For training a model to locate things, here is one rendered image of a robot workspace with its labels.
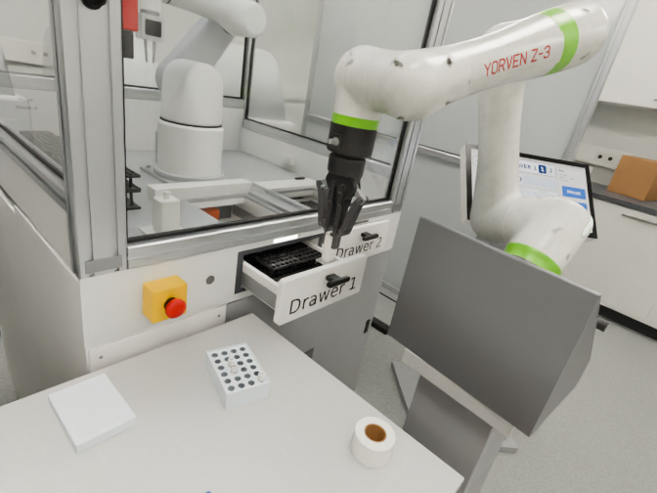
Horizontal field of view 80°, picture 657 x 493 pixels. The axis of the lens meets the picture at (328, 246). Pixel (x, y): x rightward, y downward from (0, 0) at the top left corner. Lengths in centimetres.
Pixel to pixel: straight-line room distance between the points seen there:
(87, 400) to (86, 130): 43
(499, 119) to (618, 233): 263
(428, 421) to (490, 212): 55
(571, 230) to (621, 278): 268
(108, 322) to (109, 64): 45
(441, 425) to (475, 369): 23
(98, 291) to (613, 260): 341
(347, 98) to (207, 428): 62
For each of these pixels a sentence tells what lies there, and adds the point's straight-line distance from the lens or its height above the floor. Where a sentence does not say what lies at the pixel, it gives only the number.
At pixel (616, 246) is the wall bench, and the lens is 364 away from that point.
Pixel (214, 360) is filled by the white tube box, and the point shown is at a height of 80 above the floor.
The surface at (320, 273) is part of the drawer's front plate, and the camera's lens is 90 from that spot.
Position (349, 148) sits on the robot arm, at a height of 121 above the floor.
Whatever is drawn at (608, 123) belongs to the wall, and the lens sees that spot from 434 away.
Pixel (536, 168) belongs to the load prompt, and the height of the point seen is 115.
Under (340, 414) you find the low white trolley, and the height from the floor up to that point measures 76.
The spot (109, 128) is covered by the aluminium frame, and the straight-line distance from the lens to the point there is 73.
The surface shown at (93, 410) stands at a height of 78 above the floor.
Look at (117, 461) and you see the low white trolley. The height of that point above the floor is 76.
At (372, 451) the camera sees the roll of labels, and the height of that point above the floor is 80.
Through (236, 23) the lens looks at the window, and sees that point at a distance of 84.
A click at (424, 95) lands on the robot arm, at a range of 65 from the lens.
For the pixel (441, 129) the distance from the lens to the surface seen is 263.
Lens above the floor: 132
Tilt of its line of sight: 22 degrees down
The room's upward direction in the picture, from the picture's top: 11 degrees clockwise
